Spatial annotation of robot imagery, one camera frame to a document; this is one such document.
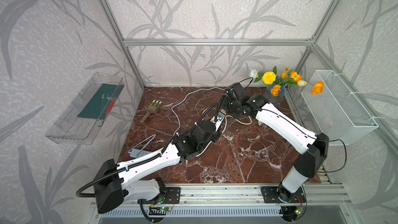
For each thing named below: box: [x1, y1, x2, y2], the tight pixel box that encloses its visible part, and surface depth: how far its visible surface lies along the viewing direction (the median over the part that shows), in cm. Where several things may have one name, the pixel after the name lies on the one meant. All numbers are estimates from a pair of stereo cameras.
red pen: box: [105, 100, 117, 114], surface depth 71 cm
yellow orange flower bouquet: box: [248, 65, 325, 97], surface depth 88 cm
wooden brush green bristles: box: [139, 99, 163, 123], surface depth 107 cm
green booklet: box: [77, 83, 125, 120], surface depth 71 cm
